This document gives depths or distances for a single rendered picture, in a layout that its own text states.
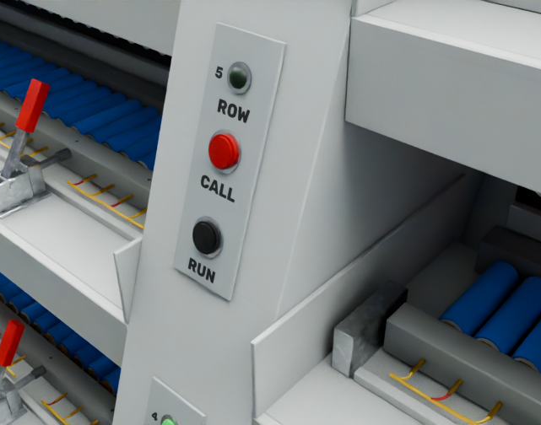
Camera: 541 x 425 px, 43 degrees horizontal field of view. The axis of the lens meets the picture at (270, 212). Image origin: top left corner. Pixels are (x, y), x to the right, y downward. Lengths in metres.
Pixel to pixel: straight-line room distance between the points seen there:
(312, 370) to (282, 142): 0.13
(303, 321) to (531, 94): 0.15
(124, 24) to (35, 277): 0.18
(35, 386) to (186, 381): 0.28
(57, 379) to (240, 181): 0.33
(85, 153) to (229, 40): 0.22
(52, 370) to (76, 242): 0.17
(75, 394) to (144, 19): 0.32
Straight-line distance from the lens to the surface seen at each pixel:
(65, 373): 0.59
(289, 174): 0.29
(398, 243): 0.38
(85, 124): 0.56
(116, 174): 0.48
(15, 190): 0.50
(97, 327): 0.43
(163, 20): 0.36
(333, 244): 0.33
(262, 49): 0.30
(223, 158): 0.31
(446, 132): 0.27
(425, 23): 0.27
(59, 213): 0.49
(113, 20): 0.39
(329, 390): 0.35
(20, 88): 0.64
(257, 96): 0.30
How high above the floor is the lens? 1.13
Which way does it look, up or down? 20 degrees down
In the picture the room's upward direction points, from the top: 13 degrees clockwise
